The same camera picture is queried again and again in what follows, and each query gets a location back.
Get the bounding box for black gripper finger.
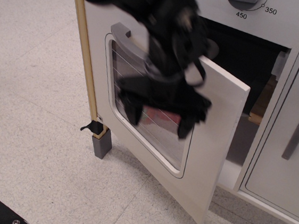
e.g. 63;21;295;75
177;115;195;139
122;99;143;126

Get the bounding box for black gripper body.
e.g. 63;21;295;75
117;76;211;122

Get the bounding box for white oven door with window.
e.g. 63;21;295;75
84;2;250;224

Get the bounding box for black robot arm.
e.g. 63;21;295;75
86;0;211;139

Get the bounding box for grey oven temperature knob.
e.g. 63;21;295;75
221;0;263;12

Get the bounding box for red toy vegetable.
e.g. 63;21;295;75
140;106;181;134

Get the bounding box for grey cabinet leg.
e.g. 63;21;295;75
92;130;112;160

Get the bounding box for white egg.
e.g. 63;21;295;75
205;39;220;60

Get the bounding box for white toy kitchen cabinet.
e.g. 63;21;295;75
76;0;299;224

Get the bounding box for white cabinet door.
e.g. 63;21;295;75
236;0;299;224

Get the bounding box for grey oven door handle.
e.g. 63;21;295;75
111;22;147;64

